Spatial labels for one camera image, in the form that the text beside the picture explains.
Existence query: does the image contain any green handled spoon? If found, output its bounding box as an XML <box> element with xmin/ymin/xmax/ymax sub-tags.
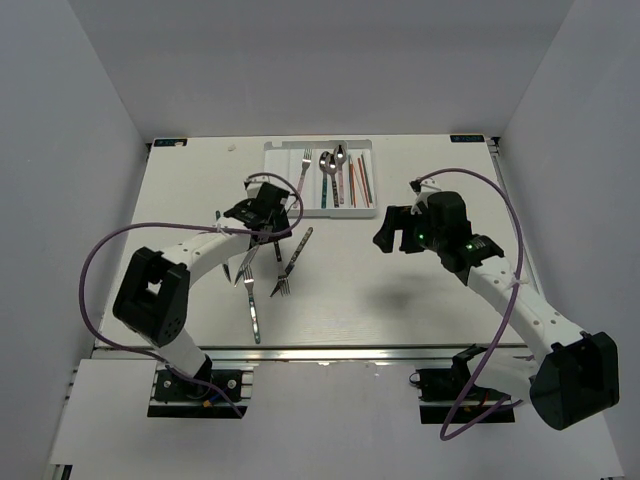
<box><xmin>319</xmin><ymin>151</ymin><xmax>330</xmax><ymax>209</ymax></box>

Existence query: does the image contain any white divided utensil tray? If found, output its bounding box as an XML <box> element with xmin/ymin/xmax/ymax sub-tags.
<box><xmin>264</xmin><ymin>139</ymin><xmax>377</xmax><ymax>219</ymax></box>

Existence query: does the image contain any pink handled knife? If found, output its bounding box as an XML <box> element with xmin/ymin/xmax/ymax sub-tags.
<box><xmin>233</xmin><ymin>245</ymin><xmax>259</xmax><ymax>285</ymax></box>

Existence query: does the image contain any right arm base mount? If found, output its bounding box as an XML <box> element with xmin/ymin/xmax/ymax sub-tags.
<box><xmin>409</xmin><ymin>344</ymin><xmax>504</xmax><ymax>426</ymax></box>

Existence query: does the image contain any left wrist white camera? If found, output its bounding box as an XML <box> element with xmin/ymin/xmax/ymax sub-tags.
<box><xmin>244</xmin><ymin>179</ymin><xmax>262</xmax><ymax>196</ymax></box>

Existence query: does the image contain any blue corner sticker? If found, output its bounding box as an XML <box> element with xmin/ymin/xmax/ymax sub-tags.
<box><xmin>153</xmin><ymin>138</ymin><xmax>188</xmax><ymax>148</ymax></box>
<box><xmin>449</xmin><ymin>134</ymin><xmax>485</xmax><ymax>143</ymax></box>

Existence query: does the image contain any green handled fork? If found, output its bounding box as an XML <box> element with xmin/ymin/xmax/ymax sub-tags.
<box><xmin>243</xmin><ymin>266</ymin><xmax>261</xmax><ymax>344</ymax></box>

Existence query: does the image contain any pink handled spoon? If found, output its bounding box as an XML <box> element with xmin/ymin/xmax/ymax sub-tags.
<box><xmin>333</xmin><ymin>143</ymin><xmax>347</xmax><ymax>205</ymax></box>

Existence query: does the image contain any right blue corner sticker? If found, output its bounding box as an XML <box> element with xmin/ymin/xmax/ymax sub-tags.
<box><xmin>449</xmin><ymin>134</ymin><xmax>485</xmax><ymax>143</ymax></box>

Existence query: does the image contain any wrist white camera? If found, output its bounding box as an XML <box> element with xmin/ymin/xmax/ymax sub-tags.
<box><xmin>244</xmin><ymin>179</ymin><xmax>262</xmax><ymax>196</ymax></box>
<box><xmin>409</xmin><ymin>178</ymin><xmax>442</xmax><ymax>215</ymax></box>

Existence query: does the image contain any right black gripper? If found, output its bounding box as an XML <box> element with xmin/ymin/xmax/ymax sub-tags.
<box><xmin>372</xmin><ymin>206</ymin><xmax>445</xmax><ymax>255</ymax></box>

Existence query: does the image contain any dark handled knife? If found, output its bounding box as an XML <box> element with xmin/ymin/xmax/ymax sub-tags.
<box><xmin>285</xmin><ymin>227</ymin><xmax>314</xmax><ymax>283</ymax></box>

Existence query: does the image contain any pink handled fork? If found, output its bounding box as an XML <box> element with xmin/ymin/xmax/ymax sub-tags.
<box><xmin>296</xmin><ymin>148</ymin><xmax>313</xmax><ymax>197</ymax></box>

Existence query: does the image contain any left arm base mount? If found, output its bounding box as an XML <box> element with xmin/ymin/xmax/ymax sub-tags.
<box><xmin>147</xmin><ymin>362</ymin><xmax>254</xmax><ymax>420</ymax></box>

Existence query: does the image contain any left blue corner sticker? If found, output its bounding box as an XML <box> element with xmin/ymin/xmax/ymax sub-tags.
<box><xmin>153</xmin><ymin>138</ymin><xmax>188</xmax><ymax>148</ymax></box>

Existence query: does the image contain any dark handled fork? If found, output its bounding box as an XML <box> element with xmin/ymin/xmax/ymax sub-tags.
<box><xmin>272</xmin><ymin>241</ymin><xmax>290</xmax><ymax>296</ymax></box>

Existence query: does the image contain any orange chopstick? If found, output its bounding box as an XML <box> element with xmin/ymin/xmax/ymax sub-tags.
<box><xmin>349</xmin><ymin>162</ymin><xmax>357</xmax><ymax>208</ymax></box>
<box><xmin>357</xmin><ymin>157</ymin><xmax>372</xmax><ymax>206</ymax></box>

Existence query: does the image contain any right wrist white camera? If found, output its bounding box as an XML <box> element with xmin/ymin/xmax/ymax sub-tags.
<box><xmin>409</xmin><ymin>178</ymin><xmax>442</xmax><ymax>215</ymax></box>

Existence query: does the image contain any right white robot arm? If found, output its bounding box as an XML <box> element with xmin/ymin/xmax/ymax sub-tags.
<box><xmin>373</xmin><ymin>191</ymin><xmax>620</xmax><ymax>430</ymax></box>

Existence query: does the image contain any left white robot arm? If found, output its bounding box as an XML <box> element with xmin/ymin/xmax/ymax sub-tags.
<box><xmin>113</xmin><ymin>182</ymin><xmax>291</xmax><ymax>399</ymax></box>

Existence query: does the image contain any green handled knife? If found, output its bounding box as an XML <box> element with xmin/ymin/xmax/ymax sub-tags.
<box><xmin>215</xmin><ymin>210</ymin><xmax>231</xmax><ymax>283</ymax></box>

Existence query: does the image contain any dark handled spoon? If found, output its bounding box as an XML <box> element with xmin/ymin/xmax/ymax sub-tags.
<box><xmin>325</xmin><ymin>153</ymin><xmax>340</xmax><ymax>208</ymax></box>

